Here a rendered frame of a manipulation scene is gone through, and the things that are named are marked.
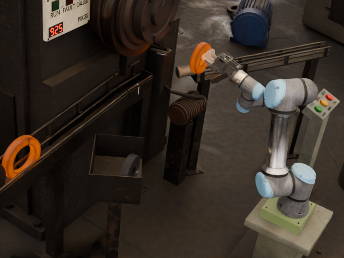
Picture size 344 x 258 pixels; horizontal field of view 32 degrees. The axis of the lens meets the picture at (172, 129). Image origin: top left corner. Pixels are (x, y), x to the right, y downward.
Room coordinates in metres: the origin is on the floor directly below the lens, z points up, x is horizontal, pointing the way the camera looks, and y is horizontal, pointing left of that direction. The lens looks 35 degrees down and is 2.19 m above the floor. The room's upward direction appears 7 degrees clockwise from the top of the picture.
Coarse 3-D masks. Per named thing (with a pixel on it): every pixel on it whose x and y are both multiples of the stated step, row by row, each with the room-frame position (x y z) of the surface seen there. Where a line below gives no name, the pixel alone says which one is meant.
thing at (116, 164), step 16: (96, 144) 2.00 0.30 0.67; (112, 144) 2.01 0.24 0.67; (128, 144) 2.01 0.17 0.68; (96, 160) 1.97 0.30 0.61; (112, 160) 1.98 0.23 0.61; (96, 176) 1.74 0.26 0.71; (112, 176) 1.75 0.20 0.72; (96, 192) 1.74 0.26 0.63; (112, 192) 1.75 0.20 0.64; (128, 192) 1.75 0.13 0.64; (112, 208) 1.87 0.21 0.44; (112, 224) 1.87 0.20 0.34; (112, 240) 1.87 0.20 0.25; (96, 256) 1.99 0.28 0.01; (112, 256) 1.87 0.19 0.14
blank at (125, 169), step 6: (132, 156) 1.85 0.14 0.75; (138, 156) 1.87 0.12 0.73; (126, 162) 1.81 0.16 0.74; (132, 162) 1.81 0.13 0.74; (138, 162) 1.88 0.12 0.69; (126, 168) 1.79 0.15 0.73; (132, 168) 1.82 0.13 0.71; (138, 168) 1.89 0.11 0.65; (120, 174) 1.77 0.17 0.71; (126, 174) 1.77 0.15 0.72; (132, 174) 1.86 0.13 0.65
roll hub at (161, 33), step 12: (144, 0) 2.31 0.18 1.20; (156, 0) 2.38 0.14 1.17; (168, 0) 2.47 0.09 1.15; (144, 12) 2.30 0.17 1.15; (156, 12) 2.36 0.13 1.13; (168, 12) 2.44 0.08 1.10; (144, 24) 2.30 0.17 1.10; (156, 24) 2.37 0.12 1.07; (168, 24) 2.47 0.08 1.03; (144, 36) 2.31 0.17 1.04
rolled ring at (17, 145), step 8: (24, 136) 1.86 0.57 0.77; (16, 144) 1.80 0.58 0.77; (24, 144) 1.83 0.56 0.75; (32, 144) 1.87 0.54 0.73; (8, 152) 1.78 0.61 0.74; (16, 152) 1.79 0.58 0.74; (32, 152) 1.89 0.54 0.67; (8, 160) 1.76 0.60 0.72; (32, 160) 1.87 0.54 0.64; (8, 168) 1.75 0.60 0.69; (24, 168) 1.84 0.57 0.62; (8, 176) 1.76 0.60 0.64
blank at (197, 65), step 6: (204, 42) 2.60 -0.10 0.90; (198, 48) 2.55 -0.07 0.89; (204, 48) 2.57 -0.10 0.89; (210, 48) 2.62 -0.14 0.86; (192, 54) 2.53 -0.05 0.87; (198, 54) 2.52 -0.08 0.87; (192, 60) 2.51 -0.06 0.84; (198, 60) 2.53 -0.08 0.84; (192, 66) 2.51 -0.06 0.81; (198, 66) 2.53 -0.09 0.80; (204, 66) 2.59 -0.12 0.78; (198, 72) 2.54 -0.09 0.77
